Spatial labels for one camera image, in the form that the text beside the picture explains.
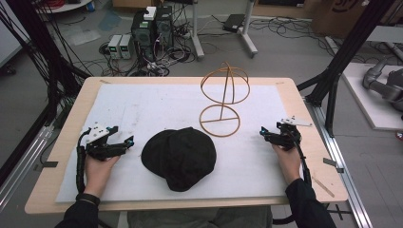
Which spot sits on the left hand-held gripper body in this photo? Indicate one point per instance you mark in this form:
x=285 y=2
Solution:
x=98 y=150

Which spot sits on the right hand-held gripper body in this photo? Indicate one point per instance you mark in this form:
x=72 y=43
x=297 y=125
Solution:
x=290 y=139

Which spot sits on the black cap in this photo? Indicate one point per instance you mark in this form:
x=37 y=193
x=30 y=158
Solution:
x=179 y=156

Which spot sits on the wooden hat stand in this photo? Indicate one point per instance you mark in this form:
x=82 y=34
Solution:
x=224 y=95

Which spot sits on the person's right hand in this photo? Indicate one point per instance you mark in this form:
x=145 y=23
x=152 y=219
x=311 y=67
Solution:
x=291 y=164

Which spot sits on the person's left hand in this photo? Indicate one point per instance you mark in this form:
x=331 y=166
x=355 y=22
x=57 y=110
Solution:
x=96 y=175

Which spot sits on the white foam mat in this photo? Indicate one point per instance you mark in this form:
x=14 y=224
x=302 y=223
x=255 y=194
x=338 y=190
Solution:
x=152 y=107

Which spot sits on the grey power supply unit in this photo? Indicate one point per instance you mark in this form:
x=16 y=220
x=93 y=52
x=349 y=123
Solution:
x=114 y=47
x=126 y=46

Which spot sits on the white board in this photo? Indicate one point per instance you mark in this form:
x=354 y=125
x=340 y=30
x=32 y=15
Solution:
x=364 y=101

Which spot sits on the white metal stand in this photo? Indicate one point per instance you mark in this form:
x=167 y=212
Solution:
x=247 y=38

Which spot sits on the black computer tower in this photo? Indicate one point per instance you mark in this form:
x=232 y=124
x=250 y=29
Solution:
x=164 y=27
x=144 y=36

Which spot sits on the person's lap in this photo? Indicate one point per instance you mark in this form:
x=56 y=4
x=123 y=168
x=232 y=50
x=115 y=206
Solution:
x=199 y=218

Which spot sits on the flat black box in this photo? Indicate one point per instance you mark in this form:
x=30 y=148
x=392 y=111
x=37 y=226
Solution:
x=234 y=22

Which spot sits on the small white box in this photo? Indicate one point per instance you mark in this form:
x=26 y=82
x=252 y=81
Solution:
x=150 y=13

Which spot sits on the cardboard box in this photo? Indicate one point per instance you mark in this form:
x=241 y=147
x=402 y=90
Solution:
x=339 y=17

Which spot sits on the aluminium rail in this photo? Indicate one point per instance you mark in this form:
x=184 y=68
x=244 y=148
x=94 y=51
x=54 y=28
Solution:
x=340 y=164
x=22 y=164

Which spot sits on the black metal frame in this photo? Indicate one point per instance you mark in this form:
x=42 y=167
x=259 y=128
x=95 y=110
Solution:
x=41 y=47
x=345 y=53

